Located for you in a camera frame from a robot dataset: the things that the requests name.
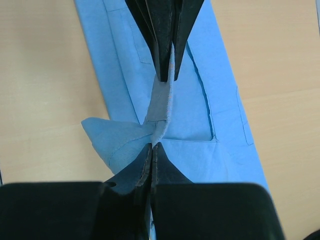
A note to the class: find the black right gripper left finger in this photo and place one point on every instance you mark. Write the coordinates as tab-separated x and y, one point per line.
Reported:
117	209

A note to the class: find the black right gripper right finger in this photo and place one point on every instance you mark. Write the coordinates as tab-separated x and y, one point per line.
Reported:
183	210

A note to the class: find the light blue long sleeve shirt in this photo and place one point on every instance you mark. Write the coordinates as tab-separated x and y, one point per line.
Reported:
208	137

